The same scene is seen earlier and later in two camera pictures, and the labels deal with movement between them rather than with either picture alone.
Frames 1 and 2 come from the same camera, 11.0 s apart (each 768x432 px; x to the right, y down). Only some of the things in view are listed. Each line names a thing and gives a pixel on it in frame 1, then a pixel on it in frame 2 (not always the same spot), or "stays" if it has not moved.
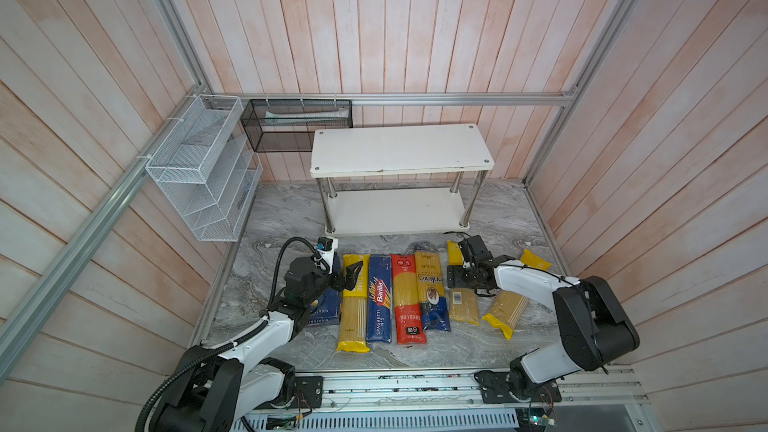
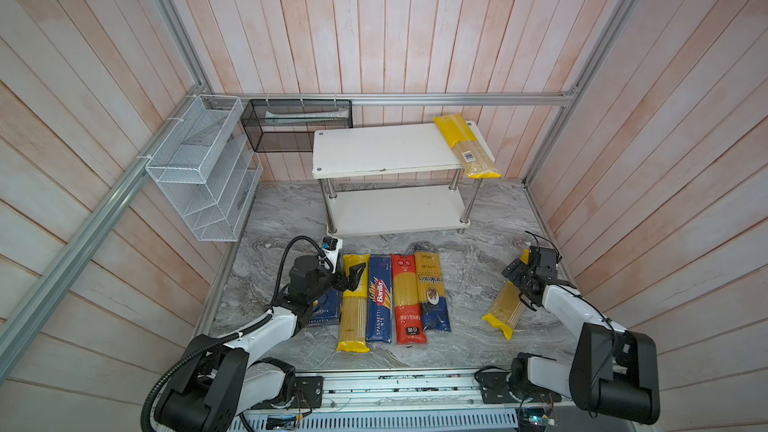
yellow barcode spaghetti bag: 463,302 → 462,139
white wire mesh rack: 208,170 stays
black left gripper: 351,277 stays
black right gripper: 453,276 → 514,270
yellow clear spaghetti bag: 507,307 stays
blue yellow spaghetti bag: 435,313 stays
